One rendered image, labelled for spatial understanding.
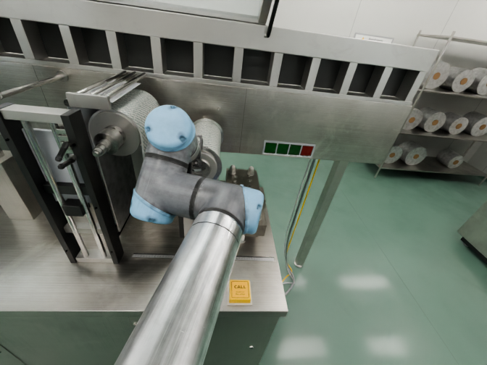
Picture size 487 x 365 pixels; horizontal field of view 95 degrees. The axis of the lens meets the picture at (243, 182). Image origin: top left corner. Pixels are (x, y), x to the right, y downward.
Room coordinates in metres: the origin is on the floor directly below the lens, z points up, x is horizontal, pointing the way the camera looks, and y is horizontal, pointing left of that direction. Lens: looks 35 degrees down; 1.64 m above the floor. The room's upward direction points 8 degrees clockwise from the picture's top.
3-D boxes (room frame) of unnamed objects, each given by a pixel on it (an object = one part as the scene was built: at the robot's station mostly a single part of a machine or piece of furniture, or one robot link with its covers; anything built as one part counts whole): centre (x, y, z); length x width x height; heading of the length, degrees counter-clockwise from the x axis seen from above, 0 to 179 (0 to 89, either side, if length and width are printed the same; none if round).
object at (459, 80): (3.34, -2.82, 0.92); 1.83 x 0.53 x 1.85; 98
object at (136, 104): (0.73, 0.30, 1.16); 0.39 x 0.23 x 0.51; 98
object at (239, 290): (0.41, -0.04, 0.91); 0.07 x 0.07 x 0.02; 8
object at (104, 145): (0.51, 0.39, 1.33); 0.06 x 0.03 x 0.03; 8
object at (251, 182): (0.81, -0.01, 1.00); 0.40 x 0.16 x 0.06; 8
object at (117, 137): (0.57, 0.40, 1.33); 0.06 x 0.06 x 0.06; 8
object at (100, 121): (0.72, 0.42, 1.33); 0.25 x 0.14 x 0.14; 8
